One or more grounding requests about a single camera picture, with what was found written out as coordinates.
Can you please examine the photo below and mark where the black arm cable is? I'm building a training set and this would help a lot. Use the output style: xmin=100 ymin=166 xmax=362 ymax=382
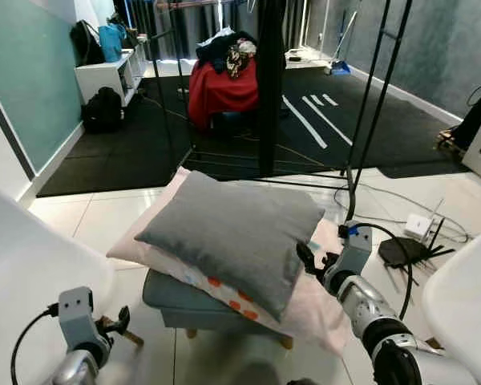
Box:
xmin=369 ymin=223 xmax=415 ymax=322
xmin=10 ymin=303 xmax=61 ymax=385

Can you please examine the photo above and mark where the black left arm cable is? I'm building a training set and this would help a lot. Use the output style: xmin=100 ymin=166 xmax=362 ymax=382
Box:
xmin=10 ymin=303 xmax=61 ymax=385

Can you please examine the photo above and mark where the red cloth covered chair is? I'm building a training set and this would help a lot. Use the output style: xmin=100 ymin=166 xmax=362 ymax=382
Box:
xmin=187 ymin=56 xmax=262 ymax=134

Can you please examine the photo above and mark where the dark grey curtain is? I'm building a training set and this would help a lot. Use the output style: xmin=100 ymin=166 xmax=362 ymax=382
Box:
xmin=112 ymin=0 xmax=323 ymax=62

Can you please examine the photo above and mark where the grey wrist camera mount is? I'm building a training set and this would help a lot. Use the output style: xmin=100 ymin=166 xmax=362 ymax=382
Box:
xmin=56 ymin=286 xmax=107 ymax=347
xmin=339 ymin=222 xmax=376 ymax=278

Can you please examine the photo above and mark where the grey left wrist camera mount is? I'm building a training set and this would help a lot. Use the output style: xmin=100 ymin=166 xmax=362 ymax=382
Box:
xmin=56 ymin=286 xmax=107 ymax=347

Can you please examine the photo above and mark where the pile of dark clothes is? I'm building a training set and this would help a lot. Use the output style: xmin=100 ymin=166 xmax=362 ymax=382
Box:
xmin=196 ymin=28 xmax=258 ymax=80

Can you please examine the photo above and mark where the white router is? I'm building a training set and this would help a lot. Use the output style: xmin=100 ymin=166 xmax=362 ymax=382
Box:
xmin=404 ymin=199 xmax=446 ymax=240

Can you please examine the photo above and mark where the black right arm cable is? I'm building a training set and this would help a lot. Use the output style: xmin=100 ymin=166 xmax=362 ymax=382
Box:
xmin=369 ymin=223 xmax=415 ymax=322

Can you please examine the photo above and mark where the black backpack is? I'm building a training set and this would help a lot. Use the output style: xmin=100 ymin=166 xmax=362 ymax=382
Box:
xmin=81 ymin=86 xmax=124 ymax=136

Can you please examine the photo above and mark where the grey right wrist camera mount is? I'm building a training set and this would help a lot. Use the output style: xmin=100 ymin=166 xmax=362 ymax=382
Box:
xmin=339 ymin=222 xmax=376 ymax=278

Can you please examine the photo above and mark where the black metal pole stand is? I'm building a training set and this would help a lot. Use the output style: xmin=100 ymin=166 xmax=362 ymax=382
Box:
xmin=344 ymin=0 xmax=415 ymax=223

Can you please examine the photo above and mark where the white plastic chair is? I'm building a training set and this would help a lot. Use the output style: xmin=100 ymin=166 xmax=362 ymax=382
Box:
xmin=0 ymin=183 xmax=145 ymax=385
xmin=421 ymin=229 xmax=481 ymax=385

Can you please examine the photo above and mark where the grey pillow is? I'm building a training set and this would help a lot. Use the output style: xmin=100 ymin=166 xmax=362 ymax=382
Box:
xmin=135 ymin=170 xmax=326 ymax=323

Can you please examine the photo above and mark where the blue bag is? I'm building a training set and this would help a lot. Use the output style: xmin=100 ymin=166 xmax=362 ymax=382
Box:
xmin=98 ymin=22 xmax=128 ymax=64

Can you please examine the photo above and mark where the blue mop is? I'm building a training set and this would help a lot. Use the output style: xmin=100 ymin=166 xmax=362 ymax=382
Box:
xmin=328 ymin=10 xmax=358 ymax=76

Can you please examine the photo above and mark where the white low shelf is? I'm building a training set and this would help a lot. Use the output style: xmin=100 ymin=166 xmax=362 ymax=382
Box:
xmin=75 ymin=42 xmax=150 ymax=109

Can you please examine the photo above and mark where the black hanging cloth column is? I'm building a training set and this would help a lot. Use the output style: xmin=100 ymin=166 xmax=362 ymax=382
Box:
xmin=256 ymin=0 xmax=289 ymax=179

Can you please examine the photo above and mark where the pink pillow with orange dots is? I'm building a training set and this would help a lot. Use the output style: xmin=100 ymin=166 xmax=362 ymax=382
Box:
xmin=107 ymin=167 xmax=355 ymax=359

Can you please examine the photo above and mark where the black router with antennas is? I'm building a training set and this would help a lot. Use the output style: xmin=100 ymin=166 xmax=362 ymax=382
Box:
xmin=378 ymin=217 xmax=459 ymax=296

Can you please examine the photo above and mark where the black floor mat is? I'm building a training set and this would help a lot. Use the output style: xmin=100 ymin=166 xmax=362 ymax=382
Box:
xmin=36 ymin=67 xmax=471 ymax=198

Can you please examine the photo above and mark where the blue-grey footstool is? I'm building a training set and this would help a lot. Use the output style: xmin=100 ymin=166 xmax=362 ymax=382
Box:
xmin=142 ymin=269 xmax=296 ymax=351

